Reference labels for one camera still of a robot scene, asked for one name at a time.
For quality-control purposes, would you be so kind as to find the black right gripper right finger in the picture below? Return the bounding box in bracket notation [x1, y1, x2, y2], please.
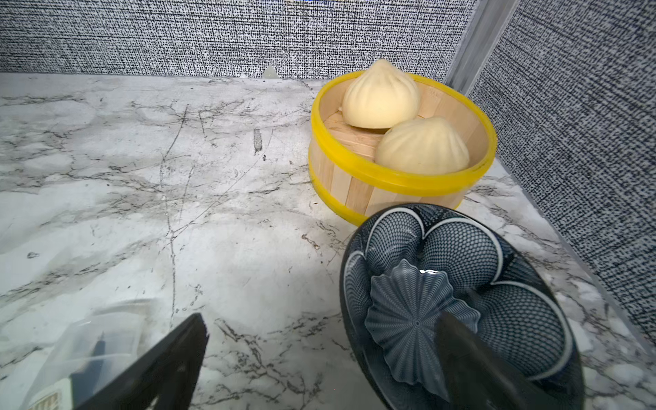
[436, 313, 562, 409]

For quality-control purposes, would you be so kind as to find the cream steamed bun near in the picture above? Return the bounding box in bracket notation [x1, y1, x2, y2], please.
[374, 117, 470, 175]

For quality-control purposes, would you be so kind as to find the blue ridged small dish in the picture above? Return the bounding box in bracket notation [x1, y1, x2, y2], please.
[365, 259, 481, 401]

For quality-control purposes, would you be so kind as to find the yellow rimmed wooden steamer basket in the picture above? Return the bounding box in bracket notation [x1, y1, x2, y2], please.
[307, 72, 498, 226]

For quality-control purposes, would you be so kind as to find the cream steamed bun far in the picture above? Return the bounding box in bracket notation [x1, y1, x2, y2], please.
[342, 59, 421, 129]

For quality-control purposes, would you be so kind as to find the dark blue patterned bowl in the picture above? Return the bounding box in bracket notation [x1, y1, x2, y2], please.
[340, 203, 585, 409]

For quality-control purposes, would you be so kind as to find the cream steamed bun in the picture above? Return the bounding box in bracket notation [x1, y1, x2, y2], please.
[374, 117, 470, 175]
[342, 59, 421, 129]

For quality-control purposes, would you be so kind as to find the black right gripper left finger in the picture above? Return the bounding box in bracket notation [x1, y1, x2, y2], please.
[76, 313, 209, 409]

